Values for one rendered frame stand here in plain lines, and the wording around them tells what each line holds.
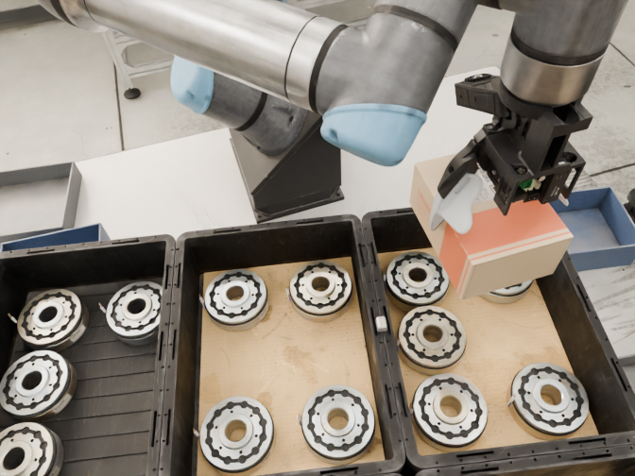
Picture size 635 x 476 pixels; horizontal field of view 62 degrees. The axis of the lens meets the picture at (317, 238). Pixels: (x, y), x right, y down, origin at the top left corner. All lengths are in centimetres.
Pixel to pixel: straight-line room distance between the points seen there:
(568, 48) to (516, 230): 24
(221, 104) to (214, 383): 47
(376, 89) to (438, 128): 96
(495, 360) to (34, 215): 102
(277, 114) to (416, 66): 62
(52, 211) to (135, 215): 20
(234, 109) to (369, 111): 59
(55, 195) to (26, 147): 138
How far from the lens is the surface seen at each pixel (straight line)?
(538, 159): 51
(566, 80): 48
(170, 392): 76
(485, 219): 63
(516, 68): 48
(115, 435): 87
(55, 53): 330
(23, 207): 140
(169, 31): 51
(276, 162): 106
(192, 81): 94
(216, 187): 126
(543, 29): 45
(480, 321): 90
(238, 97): 97
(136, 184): 133
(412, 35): 43
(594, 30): 46
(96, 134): 266
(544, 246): 63
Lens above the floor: 160
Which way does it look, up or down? 53 degrees down
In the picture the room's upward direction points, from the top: 5 degrees counter-clockwise
